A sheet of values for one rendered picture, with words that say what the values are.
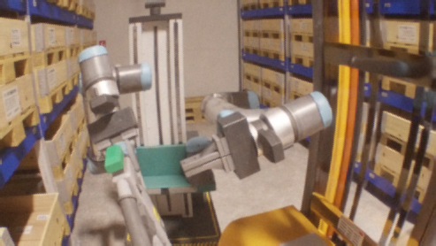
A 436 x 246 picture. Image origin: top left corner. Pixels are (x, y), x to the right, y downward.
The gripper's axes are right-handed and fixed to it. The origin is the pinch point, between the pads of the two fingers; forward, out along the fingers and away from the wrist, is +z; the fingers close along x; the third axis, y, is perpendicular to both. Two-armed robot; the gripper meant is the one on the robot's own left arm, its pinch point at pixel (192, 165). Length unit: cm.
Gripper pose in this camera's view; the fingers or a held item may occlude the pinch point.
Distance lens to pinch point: 62.1
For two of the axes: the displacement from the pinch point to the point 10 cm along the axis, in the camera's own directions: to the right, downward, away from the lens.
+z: -9.1, 3.7, -1.8
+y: -2.9, -2.9, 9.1
